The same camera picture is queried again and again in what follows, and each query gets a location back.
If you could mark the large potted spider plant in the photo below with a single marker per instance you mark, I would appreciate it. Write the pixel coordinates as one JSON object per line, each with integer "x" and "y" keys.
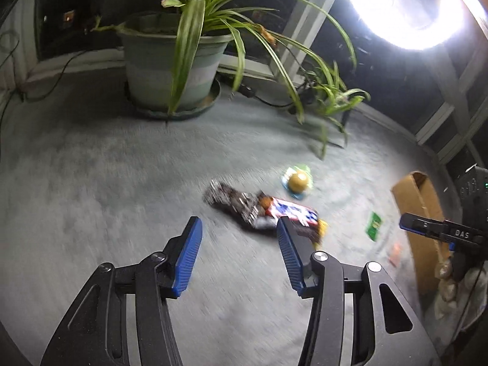
{"x": 171, "y": 57}

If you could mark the yellow candy wrapper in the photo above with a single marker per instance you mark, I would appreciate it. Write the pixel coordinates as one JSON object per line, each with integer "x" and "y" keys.
{"x": 322, "y": 229}

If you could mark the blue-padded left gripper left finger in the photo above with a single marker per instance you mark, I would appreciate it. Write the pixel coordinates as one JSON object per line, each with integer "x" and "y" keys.
{"x": 94, "y": 329}

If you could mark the Snickers bar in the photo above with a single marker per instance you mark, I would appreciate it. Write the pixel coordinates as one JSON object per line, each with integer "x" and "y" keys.
{"x": 303, "y": 219}

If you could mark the dark brown chocolate packet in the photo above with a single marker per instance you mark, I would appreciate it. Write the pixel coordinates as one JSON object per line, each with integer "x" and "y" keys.
{"x": 245, "y": 206}

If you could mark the black ring light tripod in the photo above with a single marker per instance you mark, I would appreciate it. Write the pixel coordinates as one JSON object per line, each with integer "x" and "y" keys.
{"x": 332, "y": 113}

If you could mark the yellow jelly cup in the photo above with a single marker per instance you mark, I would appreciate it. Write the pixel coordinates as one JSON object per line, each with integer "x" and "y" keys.
{"x": 298, "y": 181}

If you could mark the bright ring light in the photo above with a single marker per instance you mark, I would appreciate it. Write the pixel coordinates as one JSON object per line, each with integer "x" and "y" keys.
{"x": 412, "y": 24}

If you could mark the black inline cable switch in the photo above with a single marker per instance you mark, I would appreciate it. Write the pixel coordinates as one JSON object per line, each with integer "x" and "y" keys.
{"x": 246, "y": 91}

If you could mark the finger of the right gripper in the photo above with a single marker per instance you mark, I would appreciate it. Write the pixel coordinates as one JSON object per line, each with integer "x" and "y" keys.
{"x": 421, "y": 225}

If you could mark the open cardboard box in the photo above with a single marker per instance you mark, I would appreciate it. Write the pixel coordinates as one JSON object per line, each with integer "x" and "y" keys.
{"x": 418, "y": 203}

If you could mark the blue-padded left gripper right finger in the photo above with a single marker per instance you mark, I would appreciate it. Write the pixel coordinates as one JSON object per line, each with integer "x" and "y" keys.
{"x": 386, "y": 330}

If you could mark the small spider plant offshoot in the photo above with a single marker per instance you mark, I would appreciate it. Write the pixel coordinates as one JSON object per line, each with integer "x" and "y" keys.
{"x": 329, "y": 76}

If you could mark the white knit gloved right hand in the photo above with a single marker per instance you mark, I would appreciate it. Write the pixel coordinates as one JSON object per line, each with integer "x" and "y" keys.
{"x": 471, "y": 291}

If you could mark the small green candy packet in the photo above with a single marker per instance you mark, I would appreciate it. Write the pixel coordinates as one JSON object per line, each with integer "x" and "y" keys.
{"x": 373, "y": 226}

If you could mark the small pink wrapper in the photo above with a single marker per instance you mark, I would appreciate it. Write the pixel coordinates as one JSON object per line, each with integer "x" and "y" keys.
{"x": 395, "y": 254}

